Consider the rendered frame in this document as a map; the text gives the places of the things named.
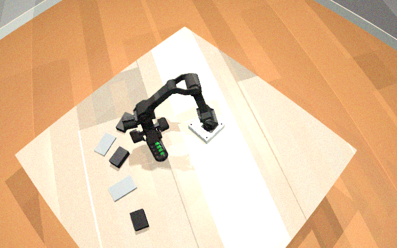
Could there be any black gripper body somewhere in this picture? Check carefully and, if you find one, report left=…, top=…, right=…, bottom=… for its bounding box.
left=129, top=117, right=169, bottom=144

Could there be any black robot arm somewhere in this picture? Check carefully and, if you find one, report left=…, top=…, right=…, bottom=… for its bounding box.
left=122, top=73, right=219, bottom=145

